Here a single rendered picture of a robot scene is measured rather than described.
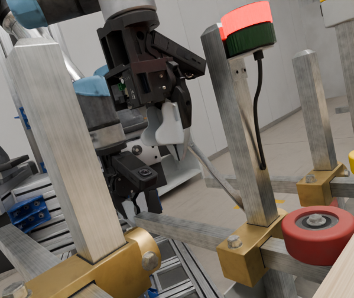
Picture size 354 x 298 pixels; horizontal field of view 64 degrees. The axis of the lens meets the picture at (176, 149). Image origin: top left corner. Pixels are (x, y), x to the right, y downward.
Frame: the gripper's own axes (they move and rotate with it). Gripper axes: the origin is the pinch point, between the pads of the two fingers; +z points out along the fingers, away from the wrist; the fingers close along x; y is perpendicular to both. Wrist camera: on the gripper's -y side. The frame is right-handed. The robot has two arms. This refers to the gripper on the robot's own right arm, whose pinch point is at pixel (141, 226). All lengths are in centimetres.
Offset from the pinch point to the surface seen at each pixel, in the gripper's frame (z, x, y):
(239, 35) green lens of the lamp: -31.2, -1.1, -36.2
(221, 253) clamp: -3.7, 5.0, -29.4
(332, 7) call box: -37, -52, -30
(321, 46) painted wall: -49, -763, 241
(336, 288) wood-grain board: -7.6, 9.3, -46.6
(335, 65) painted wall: 5, -764, 218
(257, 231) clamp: -4.6, -0.7, -32.0
